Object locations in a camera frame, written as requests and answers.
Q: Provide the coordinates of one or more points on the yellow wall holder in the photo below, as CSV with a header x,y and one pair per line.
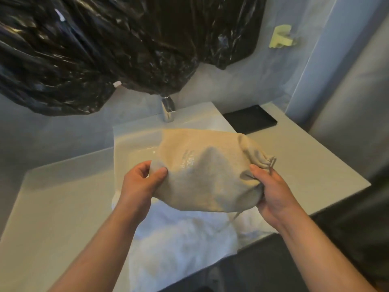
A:
x,y
281,37

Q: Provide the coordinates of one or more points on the white shower curtain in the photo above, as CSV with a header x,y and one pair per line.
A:
x,y
355,103

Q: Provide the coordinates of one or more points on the person's left forearm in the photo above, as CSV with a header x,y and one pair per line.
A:
x,y
94,255

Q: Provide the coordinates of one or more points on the person's right forearm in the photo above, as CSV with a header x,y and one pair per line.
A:
x,y
316,258

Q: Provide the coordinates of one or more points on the beige drawstring cloth bag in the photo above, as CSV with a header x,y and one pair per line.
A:
x,y
206,173

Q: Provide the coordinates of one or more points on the chrome faucet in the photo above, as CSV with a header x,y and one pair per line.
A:
x,y
167,110

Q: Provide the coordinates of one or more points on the black plastic sheet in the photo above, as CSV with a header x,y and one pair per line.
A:
x,y
106,48

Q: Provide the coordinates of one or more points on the white sink basin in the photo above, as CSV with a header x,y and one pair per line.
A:
x,y
136,142

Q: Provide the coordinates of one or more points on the black tray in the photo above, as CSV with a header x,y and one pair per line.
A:
x,y
250,118

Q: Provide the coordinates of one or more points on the person's right hand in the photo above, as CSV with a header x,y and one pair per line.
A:
x,y
275,197

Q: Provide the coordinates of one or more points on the white towel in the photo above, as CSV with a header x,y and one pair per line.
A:
x,y
176,243

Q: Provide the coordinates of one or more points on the white tape piece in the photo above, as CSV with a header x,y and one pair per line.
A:
x,y
117,84

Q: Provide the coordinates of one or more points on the person's left hand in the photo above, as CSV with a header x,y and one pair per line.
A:
x,y
138,191

